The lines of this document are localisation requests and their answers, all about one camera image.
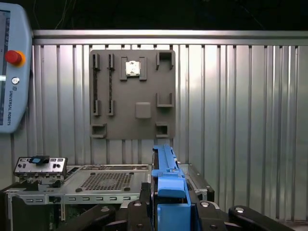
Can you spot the silver CPU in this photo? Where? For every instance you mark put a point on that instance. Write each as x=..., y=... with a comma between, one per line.
x=133, y=69

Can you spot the pale blue teach pendant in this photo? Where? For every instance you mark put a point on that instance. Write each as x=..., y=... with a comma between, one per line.
x=16, y=96

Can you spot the black PC case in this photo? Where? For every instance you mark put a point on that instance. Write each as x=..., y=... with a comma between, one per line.
x=72, y=199

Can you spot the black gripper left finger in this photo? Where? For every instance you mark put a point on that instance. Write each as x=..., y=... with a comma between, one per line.
x=137, y=216

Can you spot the hard disk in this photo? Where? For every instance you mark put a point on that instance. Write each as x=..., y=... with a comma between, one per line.
x=170, y=192

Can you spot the grey power supply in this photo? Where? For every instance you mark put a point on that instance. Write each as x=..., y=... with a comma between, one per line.
x=106, y=180

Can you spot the dark RAM stick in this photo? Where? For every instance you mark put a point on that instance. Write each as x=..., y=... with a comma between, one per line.
x=95, y=84
x=111, y=84

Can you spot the black blue bracket latch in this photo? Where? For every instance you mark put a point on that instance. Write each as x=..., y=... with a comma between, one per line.
x=37, y=160

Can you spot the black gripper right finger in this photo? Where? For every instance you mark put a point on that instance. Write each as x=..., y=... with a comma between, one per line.
x=211, y=219

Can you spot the metal slot bracket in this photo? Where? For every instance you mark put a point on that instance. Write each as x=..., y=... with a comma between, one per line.
x=55, y=166

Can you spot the grey parts rack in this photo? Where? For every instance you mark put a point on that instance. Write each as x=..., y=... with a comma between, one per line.
x=134, y=91

